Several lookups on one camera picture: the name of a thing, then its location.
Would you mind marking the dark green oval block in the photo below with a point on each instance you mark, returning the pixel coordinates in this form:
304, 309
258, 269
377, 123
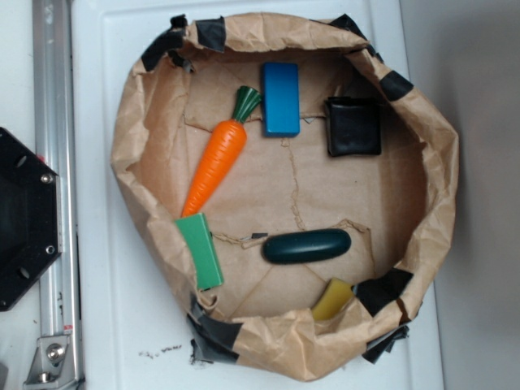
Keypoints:
304, 247

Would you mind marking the metal corner bracket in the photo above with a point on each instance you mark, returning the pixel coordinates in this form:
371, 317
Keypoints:
52, 365

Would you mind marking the orange toy carrot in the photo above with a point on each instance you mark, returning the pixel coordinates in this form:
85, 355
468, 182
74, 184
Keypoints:
225, 145

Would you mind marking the blue rectangular block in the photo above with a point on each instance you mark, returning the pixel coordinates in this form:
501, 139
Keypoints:
281, 115

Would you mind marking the green rectangular block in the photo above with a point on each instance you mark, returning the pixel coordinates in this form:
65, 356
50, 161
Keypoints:
196, 233

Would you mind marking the brown paper bag bin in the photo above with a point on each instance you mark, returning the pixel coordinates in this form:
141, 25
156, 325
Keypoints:
397, 207

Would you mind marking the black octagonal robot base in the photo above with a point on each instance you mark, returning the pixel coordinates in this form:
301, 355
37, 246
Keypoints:
29, 219

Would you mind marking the aluminium extrusion rail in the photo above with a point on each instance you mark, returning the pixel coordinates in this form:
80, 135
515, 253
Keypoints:
54, 135

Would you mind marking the yellow block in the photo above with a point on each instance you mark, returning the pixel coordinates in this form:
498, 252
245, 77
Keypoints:
335, 296

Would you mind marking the black square block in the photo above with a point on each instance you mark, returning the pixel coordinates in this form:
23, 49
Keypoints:
353, 126

